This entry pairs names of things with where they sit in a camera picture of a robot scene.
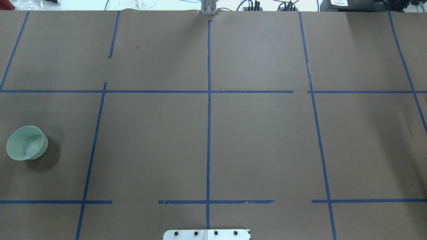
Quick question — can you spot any black power box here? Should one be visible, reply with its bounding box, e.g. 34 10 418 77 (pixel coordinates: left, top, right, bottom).
320 0 411 12

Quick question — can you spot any aluminium frame post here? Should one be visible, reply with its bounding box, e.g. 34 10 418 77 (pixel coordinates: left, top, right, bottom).
200 0 218 16

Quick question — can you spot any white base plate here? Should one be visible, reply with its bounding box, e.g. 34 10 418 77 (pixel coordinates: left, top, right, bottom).
163 229 251 240

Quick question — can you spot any clear plastic bag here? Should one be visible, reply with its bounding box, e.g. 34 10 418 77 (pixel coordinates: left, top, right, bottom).
14 0 60 11

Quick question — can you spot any crumpled white tissue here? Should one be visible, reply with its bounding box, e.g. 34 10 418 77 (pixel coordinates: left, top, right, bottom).
117 0 157 11

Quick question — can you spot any light green bowl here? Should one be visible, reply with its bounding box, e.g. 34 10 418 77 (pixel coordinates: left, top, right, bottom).
6 126 49 161

